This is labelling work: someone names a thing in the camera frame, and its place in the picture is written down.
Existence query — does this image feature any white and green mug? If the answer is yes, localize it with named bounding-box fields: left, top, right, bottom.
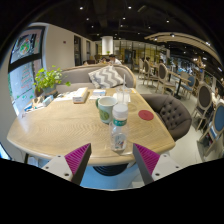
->
left=95, top=96, right=118, bottom=125

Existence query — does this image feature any white tissue box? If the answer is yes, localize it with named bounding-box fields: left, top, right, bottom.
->
left=71, top=87, right=90, bottom=104

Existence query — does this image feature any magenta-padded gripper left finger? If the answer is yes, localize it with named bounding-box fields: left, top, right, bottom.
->
left=41, top=143, right=92, bottom=186

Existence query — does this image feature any dark-legged dining table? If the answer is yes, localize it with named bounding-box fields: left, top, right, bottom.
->
left=166, top=69, right=192, bottom=100

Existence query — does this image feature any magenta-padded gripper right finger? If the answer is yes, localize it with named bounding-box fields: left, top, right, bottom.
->
left=132, top=143, right=184, bottom=185

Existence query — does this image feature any group of ceiling lights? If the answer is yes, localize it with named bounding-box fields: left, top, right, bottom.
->
left=76, top=3, right=214, bottom=48

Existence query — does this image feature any flat round red coaster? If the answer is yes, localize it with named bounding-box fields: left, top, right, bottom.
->
left=137, top=109, right=155, bottom=122

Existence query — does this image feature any person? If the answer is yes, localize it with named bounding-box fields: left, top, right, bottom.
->
left=108, top=53, right=123, bottom=66

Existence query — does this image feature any group of dining chairs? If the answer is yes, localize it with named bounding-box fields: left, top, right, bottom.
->
left=136, top=58, right=224, bottom=158

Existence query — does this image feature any grey sofa with wooden trim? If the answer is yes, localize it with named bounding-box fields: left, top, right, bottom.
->
left=54, top=63, right=137, bottom=94

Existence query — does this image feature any grey white chevron pillow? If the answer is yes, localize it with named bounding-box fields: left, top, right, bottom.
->
left=87, top=65, right=125, bottom=90

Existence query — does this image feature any clear plastic water bottle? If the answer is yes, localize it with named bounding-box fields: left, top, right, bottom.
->
left=109, top=103, right=130, bottom=154

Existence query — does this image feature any green potted plant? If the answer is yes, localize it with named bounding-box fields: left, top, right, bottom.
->
left=33, top=65, right=72, bottom=98

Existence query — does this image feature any small blue white booklet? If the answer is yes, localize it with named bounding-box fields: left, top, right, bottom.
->
left=89, top=89, right=107, bottom=100

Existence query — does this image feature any dark grey tufted armchair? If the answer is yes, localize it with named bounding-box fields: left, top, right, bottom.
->
left=140, top=93, right=193, bottom=143

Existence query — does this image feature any window with colourful posters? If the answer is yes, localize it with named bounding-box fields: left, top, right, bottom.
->
left=8, top=28, right=46, bottom=114

